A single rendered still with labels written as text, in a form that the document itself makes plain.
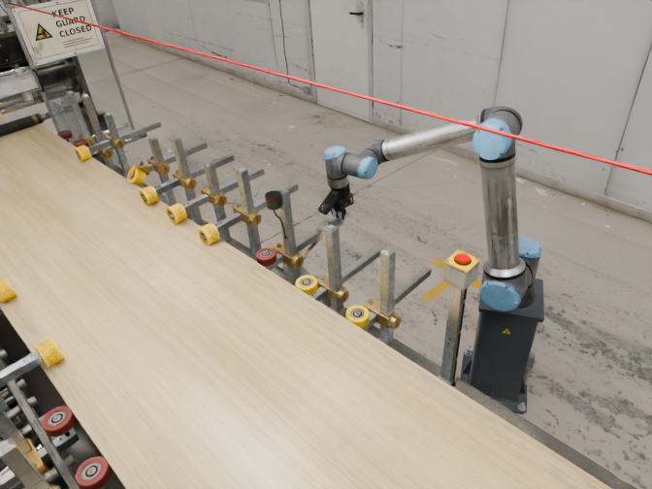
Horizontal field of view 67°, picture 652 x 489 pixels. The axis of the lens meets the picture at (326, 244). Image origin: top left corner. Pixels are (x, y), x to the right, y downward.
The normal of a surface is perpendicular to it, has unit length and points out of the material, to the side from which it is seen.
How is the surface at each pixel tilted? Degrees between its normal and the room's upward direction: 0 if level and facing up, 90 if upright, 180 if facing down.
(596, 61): 90
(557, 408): 0
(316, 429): 0
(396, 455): 0
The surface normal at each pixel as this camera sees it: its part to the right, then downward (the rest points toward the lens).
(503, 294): -0.53, 0.59
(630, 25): -0.75, 0.43
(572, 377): -0.07, -0.80
